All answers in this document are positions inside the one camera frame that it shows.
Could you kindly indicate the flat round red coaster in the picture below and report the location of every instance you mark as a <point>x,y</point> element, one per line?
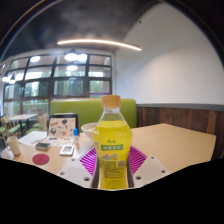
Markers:
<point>41,159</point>

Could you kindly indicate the small dark box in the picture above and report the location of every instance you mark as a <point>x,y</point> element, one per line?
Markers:
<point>43,146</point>

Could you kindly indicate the black pendant lamps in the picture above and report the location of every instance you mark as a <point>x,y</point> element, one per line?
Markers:
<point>71,56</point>

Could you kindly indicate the long curved ceiling light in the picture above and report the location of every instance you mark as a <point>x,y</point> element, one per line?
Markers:
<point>100,42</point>

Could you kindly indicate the wooden chairs with green seats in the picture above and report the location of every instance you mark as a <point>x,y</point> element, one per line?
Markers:
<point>8,126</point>

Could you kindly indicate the wooden dining table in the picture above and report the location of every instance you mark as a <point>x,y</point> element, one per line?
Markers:
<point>22,117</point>

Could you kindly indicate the yellow drink bottle orange cap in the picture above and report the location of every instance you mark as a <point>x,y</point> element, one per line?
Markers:
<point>111,150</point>

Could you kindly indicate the small white device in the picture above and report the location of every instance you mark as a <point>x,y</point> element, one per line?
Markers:
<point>66,150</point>

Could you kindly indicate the black tablet with picture screen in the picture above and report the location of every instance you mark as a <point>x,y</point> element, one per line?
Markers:
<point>62,126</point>

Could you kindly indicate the green upholstered bench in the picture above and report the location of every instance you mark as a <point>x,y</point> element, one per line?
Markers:
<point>80,108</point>

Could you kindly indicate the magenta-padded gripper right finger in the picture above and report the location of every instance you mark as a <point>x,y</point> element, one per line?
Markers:
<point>148,170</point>

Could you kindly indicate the small blue-capped bottle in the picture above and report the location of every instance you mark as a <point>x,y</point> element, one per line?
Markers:
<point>76,136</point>

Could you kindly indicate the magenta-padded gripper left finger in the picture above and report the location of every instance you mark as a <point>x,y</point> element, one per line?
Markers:
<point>75,171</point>

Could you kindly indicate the white paper sheets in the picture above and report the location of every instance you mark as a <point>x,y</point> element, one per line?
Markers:
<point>31,138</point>

